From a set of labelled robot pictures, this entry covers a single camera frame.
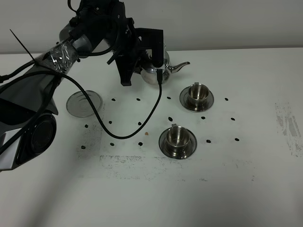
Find stainless steel teapot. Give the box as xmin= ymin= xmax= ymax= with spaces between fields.
xmin=134 ymin=50 xmax=190 ymax=86

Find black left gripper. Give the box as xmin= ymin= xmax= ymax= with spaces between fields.
xmin=68 ymin=0 xmax=142 ymax=86

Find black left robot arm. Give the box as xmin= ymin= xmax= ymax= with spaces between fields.
xmin=0 ymin=0 xmax=143 ymax=171

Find steel teacup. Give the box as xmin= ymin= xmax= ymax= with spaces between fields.
xmin=188 ymin=82 xmax=210 ymax=106
xmin=165 ymin=124 xmax=190 ymax=148

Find teapot steel saucer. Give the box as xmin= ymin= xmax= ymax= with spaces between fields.
xmin=66 ymin=90 xmax=103 ymax=118

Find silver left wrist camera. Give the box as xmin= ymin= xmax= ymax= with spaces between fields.
xmin=135 ymin=28 xmax=165 ymax=68

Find far steel saucer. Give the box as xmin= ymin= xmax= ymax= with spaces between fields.
xmin=179 ymin=82 xmax=214 ymax=112

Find far steel teacup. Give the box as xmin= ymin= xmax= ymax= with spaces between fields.
xmin=188 ymin=82 xmax=210 ymax=106

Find near steel saucer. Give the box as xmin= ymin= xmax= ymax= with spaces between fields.
xmin=159 ymin=129 xmax=197 ymax=159

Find near steel teacup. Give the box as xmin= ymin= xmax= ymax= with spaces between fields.
xmin=165 ymin=124 xmax=190 ymax=148

